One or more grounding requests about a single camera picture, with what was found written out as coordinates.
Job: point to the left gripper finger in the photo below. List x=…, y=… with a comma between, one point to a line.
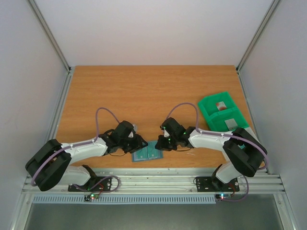
x=141, y=142
x=131, y=149

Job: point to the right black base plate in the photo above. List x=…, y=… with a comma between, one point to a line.
x=206, y=184

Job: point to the white tray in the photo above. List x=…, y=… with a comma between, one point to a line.
x=251, y=132

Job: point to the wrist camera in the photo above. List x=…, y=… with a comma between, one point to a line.
x=133, y=131
x=166, y=134

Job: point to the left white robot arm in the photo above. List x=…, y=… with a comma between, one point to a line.
x=49, y=164

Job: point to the circuit board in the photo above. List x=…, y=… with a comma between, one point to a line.
x=92, y=197
x=223, y=196

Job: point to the grey slotted cable duct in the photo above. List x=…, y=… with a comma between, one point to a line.
x=124, y=199

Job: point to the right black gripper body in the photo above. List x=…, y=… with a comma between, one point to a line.
x=165, y=142

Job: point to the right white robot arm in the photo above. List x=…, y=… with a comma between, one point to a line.
x=243, y=153

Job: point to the green bin far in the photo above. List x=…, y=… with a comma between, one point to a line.
x=211, y=105

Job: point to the left circuit board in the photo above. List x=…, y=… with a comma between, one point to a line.
x=92, y=197

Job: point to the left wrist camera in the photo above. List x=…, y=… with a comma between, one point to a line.
x=133, y=131

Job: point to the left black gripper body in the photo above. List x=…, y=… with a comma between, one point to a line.
x=125, y=144

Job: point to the blue card holder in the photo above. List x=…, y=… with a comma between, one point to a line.
x=148, y=153

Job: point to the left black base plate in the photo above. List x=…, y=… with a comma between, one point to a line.
x=93, y=185

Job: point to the grey card in bin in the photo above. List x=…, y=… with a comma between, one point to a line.
x=231, y=124

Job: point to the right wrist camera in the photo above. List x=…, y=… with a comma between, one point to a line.
x=166, y=134

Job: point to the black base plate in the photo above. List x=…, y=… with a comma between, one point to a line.
x=93, y=185
x=206, y=184

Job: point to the red white card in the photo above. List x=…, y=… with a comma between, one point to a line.
x=221, y=106

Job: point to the right circuit board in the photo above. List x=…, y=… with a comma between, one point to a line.
x=223, y=196

